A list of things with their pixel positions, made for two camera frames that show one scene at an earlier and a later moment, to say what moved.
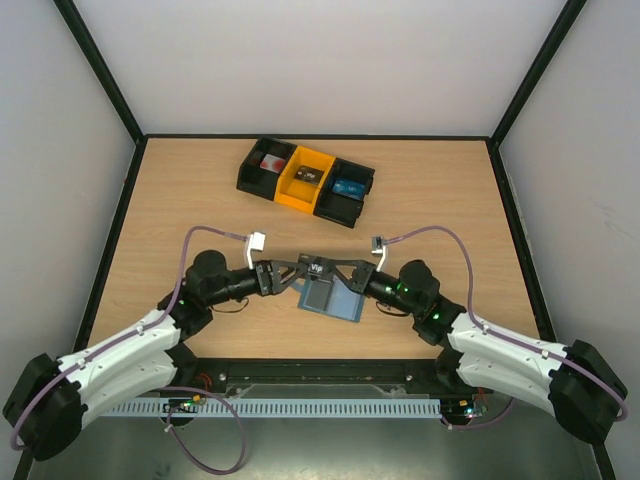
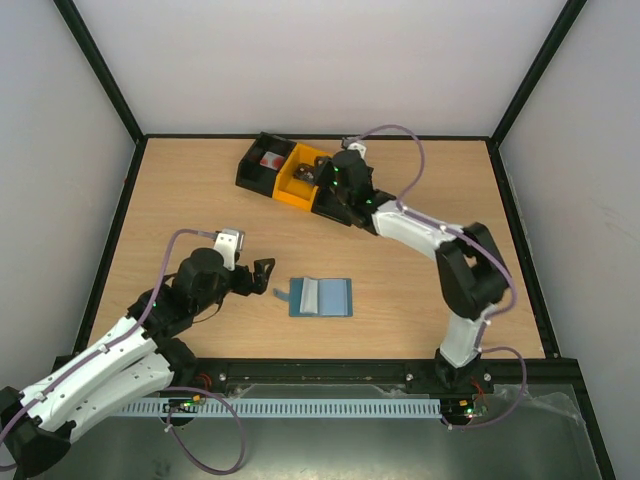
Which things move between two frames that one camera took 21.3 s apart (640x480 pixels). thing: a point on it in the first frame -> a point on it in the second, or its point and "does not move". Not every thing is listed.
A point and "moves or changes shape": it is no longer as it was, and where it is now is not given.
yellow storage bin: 302,177 does not move
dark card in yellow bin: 308,174 does not move
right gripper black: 365,276 -> 323,170
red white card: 272,163 does not move
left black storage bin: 259,181 does not move
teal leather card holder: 335,297 moves or changes shape
